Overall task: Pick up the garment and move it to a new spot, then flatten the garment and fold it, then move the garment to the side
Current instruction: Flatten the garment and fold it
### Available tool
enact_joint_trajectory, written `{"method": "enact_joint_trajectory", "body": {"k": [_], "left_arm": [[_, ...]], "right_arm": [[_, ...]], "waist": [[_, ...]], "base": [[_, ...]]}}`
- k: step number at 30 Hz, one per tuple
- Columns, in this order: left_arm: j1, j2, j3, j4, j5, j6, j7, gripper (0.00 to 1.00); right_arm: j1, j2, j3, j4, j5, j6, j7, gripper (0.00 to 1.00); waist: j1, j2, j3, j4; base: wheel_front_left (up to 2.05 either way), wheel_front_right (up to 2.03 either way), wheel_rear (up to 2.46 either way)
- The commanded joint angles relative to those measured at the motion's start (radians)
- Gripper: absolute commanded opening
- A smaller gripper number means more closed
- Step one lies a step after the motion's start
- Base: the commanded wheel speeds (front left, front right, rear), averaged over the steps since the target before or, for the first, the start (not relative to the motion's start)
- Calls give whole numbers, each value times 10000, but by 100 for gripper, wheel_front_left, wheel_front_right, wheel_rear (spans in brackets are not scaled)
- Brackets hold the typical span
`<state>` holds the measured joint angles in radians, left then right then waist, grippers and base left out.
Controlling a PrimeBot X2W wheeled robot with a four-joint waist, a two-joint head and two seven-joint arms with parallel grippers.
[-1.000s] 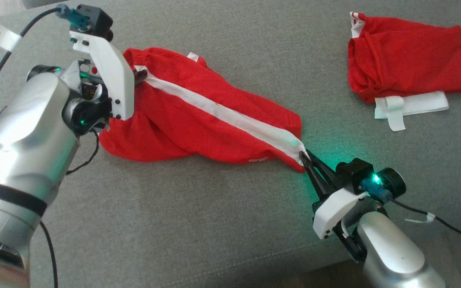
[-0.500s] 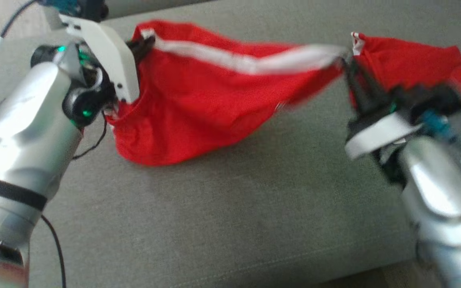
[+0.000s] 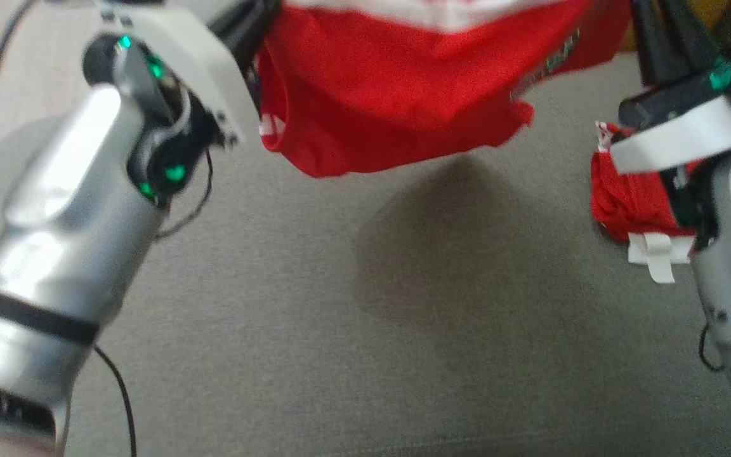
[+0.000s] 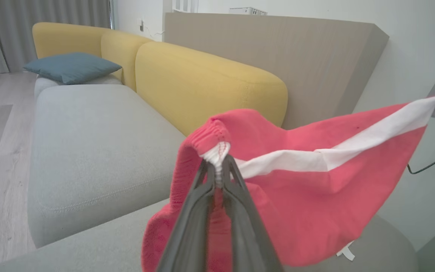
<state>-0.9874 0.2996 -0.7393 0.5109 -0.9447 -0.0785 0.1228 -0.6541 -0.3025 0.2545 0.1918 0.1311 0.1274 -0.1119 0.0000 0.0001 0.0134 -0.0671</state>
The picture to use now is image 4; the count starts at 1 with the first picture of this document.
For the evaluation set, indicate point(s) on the blue throw pillow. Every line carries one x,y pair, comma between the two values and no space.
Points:
72,67

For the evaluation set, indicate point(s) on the red shorts white stripe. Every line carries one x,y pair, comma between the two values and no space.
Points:
315,211

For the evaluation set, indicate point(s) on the white slatted box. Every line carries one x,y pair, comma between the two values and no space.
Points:
247,11

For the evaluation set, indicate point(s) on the wide yellow sofa backrest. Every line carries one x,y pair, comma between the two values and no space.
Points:
202,83

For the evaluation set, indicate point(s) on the long yellow sofa backrest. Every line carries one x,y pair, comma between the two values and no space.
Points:
66,37

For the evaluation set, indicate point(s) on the white window frame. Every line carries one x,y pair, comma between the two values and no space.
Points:
185,5

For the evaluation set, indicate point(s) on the small grey sofa seat cushion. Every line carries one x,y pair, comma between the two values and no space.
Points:
43,85

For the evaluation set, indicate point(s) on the beige wall panel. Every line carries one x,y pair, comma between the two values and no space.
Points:
296,56

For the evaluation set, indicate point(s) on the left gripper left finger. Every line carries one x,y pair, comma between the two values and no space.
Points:
191,234

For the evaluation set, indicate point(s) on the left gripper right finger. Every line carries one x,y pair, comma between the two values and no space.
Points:
246,234

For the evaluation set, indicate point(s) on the narrow yellow sofa backrest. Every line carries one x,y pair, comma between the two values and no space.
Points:
125,53

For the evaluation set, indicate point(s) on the grey curtain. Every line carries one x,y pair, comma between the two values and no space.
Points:
32,30

